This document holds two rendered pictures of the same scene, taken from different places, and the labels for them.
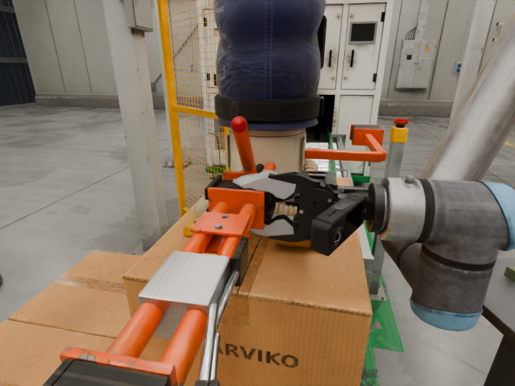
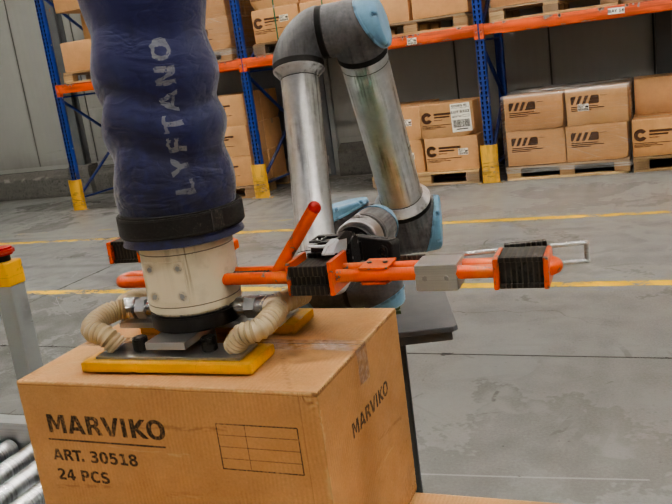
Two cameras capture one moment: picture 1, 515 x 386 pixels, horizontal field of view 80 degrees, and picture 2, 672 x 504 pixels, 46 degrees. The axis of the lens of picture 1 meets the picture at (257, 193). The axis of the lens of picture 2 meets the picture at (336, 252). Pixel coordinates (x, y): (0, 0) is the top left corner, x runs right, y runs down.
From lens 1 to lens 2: 1.34 m
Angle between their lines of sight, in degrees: 75
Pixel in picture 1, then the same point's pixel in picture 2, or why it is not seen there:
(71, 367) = (501, 256)
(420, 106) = not seen: outside the picture
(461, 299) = not seen: hidden behind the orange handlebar
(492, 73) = (309, 146)
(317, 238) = (396, 251)
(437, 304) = (395, 289)
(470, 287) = not seen: hidden behind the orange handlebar
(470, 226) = (390, 228)
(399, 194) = (370, 223)
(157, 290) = (452, 261)
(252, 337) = (372, 383)
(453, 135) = (311, 193)
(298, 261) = (325, 327)
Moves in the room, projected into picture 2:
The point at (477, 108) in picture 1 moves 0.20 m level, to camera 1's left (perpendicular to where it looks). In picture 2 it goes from (314, 170) to (295, 186)
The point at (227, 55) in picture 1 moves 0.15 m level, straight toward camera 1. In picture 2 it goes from (190, 167) to (278, 156)
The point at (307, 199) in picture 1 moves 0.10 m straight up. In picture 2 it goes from (352, 246) to (345, 192)
